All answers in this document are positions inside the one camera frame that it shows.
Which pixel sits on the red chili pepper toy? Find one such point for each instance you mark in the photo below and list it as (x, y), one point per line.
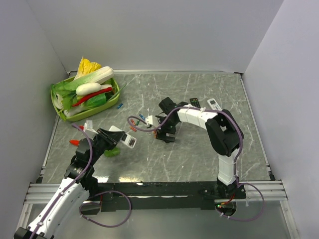
(87, 97)

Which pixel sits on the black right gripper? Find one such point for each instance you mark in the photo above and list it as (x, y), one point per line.
(161, 134)

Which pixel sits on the green plastic basket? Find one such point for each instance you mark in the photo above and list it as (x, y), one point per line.
(84, 114)

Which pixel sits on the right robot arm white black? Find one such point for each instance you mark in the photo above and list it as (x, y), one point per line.
(223, 131)

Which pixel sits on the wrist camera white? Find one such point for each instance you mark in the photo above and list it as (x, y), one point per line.
(151, 121)
(87, 127)

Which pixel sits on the black TV remote control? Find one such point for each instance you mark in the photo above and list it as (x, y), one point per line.
(195, 102)

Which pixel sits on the white air conditioner remote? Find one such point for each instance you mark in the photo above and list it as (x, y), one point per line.
(214, 104)

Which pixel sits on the aluminium frame rail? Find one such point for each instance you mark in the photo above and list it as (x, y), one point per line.
(258, 190)

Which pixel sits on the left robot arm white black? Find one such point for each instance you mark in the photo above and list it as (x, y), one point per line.
(77, 185)

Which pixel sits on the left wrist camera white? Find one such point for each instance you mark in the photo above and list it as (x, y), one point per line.
(87, 127)

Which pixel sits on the orange carrot toy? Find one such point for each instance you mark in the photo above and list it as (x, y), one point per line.
(107, 153)

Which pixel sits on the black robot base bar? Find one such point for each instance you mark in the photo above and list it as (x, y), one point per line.
(165, 195)

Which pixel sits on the red white remote control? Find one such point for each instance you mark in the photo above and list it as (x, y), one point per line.
(127, 139)

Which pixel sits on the white radish toy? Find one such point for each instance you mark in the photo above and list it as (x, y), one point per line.
(87, 88)

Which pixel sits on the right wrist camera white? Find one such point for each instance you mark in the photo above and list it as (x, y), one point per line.
(151, 121)

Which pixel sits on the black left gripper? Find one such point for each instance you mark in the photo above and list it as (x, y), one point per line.
(111, 138)

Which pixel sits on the napa cabbage toy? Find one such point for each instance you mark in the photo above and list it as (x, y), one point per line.
(92, 72)

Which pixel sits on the green leafy vegetable toy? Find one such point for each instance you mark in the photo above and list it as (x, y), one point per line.
(65, 96)

